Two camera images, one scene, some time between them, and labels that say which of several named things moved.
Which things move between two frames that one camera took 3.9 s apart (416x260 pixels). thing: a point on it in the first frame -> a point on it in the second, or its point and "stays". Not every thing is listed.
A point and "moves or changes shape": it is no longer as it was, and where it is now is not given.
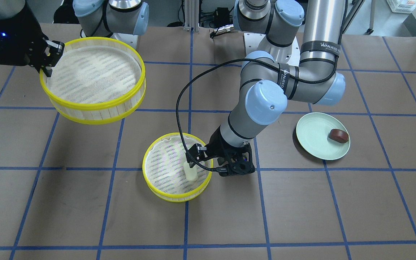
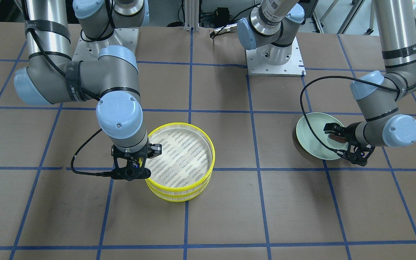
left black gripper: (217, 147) -> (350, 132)
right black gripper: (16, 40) -> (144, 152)
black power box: (222, 16) stays
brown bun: (339, 135) stays
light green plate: (312, 133) stays
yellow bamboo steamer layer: (97, 80) moves or changes shape
